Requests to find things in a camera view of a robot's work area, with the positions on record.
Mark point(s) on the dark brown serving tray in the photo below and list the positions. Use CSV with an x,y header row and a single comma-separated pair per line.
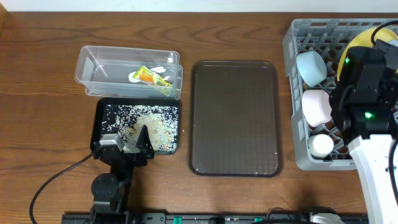
x,y
235,123

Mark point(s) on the small white cup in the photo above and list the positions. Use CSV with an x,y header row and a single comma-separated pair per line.
x,y
320,145

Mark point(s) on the green orange snack wrapper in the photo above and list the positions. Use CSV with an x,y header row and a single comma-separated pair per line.
x,y
166,90

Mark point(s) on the white rice pile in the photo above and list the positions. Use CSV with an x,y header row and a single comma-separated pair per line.
x,y
128,120

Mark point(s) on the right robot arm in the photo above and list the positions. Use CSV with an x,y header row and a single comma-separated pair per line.
x,y
362,108

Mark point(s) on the pink bowl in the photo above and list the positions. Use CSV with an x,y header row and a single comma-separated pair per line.
x,y
316,107

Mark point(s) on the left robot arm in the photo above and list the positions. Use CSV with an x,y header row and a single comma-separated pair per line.
x,y
111,190

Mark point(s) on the yellow plate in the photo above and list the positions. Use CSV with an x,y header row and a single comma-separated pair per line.
x,y
364,39

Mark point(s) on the clear plastic bin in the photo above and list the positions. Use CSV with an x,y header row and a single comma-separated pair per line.
x,y
104,71

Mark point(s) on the white plastic film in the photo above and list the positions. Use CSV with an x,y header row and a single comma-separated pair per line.
x,y
155,71

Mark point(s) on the light blue bowl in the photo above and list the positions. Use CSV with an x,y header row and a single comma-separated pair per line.
x,y
311,67

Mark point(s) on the black waste tray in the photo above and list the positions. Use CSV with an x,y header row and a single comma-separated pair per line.
x,y
122,101

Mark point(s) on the grey dishwasher rack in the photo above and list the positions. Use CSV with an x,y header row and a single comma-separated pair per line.
x,y
329,38

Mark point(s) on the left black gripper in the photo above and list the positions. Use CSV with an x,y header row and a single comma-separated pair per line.
x,y
125,155

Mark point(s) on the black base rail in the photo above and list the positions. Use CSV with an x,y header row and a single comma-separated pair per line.
x,y
161,218

